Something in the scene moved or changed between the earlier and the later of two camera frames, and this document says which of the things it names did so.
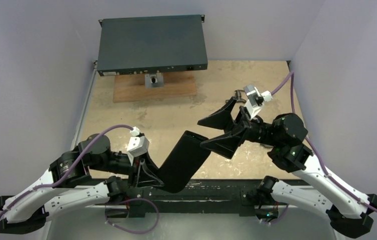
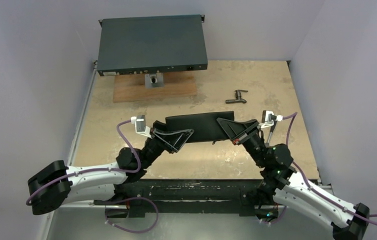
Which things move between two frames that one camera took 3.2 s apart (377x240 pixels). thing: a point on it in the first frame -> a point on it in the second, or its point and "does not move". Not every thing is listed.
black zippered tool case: (179, 167) -> (206, 126)
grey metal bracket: (154, 80) does not move
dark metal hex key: (238, 96) does not move
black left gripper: (142, 177) -> (171, 141)
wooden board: (132, 88) does not move
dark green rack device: (149, 44) does not move
